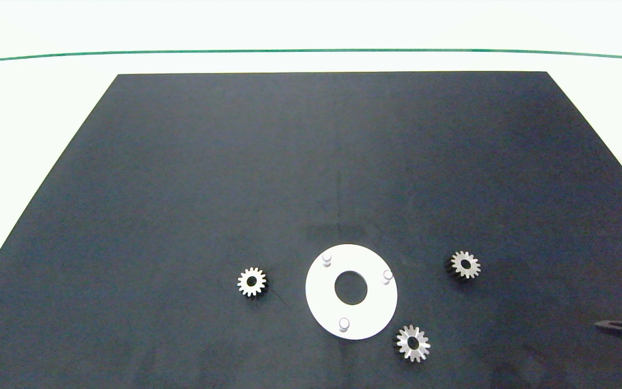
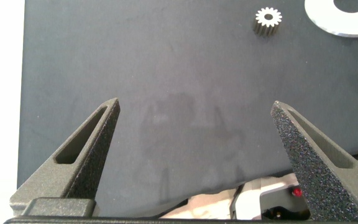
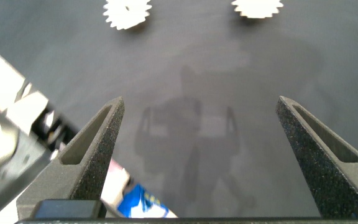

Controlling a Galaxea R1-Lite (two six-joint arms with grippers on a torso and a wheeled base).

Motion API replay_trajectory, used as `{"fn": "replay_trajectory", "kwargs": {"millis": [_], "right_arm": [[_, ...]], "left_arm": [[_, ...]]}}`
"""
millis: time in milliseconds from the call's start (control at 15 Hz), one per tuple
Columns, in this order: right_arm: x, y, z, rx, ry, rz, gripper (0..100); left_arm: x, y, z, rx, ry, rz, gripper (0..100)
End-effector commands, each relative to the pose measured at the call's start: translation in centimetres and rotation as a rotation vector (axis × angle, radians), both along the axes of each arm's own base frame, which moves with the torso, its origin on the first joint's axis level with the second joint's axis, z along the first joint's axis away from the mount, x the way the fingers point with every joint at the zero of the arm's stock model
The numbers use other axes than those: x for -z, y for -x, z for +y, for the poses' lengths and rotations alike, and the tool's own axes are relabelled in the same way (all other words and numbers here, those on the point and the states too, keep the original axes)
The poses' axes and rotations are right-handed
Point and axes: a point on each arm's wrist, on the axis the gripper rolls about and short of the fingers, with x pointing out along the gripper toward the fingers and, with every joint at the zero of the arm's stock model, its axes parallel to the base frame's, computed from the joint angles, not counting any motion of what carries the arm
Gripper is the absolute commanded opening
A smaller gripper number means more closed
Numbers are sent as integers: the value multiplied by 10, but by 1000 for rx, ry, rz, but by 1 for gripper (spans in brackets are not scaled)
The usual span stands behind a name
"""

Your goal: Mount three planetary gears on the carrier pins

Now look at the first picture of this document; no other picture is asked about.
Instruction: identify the small steel gear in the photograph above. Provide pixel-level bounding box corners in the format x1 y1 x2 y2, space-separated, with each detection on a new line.
237 267 269 298
445 250 482 280
395 324 431 363

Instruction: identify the dark mat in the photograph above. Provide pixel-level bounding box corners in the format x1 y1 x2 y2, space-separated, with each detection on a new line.
0 71 622 389

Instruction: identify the round white pin plate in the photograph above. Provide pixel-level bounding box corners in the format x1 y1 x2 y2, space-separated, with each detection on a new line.
305 244 398 340

